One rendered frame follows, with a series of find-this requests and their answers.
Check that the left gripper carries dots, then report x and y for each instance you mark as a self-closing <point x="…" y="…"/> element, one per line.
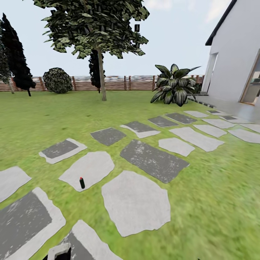
<point x="64" y="256"/>

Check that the fixed window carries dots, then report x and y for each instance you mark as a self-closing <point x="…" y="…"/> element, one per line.
<point x="252" y="90"/>

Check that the pesticide atomizer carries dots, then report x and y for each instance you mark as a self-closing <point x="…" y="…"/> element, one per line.
<point x="82" y="183"/>

